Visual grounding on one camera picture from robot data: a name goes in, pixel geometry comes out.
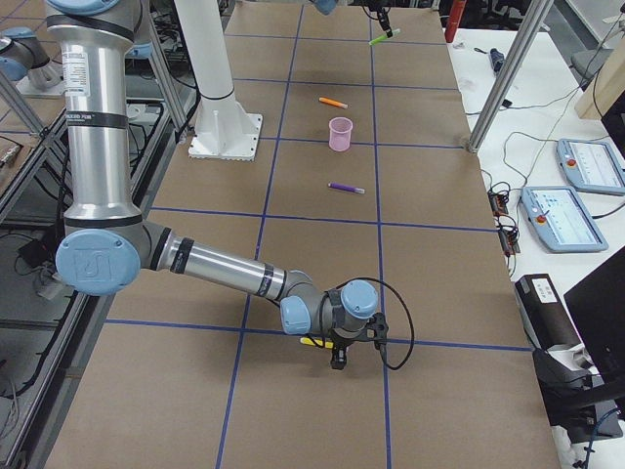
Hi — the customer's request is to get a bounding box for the aluminium frame post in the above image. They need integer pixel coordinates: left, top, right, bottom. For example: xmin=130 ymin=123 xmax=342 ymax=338
xmin=465 ymin=0 xmax=554 ymax=153

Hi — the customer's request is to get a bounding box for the purple highlighter pen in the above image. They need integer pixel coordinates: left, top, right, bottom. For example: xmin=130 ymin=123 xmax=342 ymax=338
xmin=327 ymin=182 xmax=366 ymax=194

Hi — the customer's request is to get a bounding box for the orange highlighter pen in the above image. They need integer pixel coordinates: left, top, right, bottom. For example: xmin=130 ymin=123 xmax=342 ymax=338
xmin=318 ymin=97 xmax=349 ymax=109

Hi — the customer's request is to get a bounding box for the green highlighter pen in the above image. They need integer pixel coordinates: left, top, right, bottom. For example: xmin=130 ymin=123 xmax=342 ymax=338
xmin=368 ymin=28 xmax=401 ymax=46

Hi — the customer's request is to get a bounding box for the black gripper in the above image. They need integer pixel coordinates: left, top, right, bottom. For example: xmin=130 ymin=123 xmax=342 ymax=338
xmin=330 ymin=314 xmax=388 ymax=370

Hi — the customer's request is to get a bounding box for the yellow highlighter pen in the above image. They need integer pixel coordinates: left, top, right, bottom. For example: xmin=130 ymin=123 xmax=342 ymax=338
xmin=300 ymin=337 xmax=334 ymax=349

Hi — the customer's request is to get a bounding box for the pink mesh pen holder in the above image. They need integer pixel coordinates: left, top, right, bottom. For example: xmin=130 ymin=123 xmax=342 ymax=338
xmin=328 ymin=116 xmax=354 ymax=152

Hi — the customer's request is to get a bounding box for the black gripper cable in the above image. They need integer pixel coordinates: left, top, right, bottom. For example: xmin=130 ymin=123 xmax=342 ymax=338
xmin=336 ymin=277 xmax=417 ymax=371

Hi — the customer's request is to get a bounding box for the white camera pole base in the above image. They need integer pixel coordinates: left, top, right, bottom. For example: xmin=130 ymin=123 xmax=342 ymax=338
xmin=175 ymin=0 xmax=263 ymax=161

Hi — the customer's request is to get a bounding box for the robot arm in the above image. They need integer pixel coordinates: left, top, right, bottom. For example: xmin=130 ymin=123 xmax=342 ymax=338
xmin=46 ymin=1 xmax=388 ymax=369

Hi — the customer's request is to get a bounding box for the red bottle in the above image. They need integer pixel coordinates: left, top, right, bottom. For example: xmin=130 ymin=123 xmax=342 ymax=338
xmin=444 ymin=0 xmax=466 ymax=44

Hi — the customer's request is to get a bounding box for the teach pendant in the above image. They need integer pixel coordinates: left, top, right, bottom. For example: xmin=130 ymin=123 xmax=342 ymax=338
xmin=556 ymin=139 xmax=624 ymax=195
xmin=521 ymin=186 xmax=608 ymax=253

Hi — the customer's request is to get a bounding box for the teach pendant far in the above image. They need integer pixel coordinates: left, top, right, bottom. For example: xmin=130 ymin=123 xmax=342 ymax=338
xmin=556 ymin=139 xmax=624 ymax=195

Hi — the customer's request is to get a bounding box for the teach pendant near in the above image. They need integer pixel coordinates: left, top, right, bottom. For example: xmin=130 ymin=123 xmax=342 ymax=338
xmin=521 ymin=186 xmax=608 ymax=253

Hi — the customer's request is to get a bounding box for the black cardboard box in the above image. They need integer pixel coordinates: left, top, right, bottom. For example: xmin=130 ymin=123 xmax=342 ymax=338
xmin=515 ymin=274 xmax=583 ymax=352

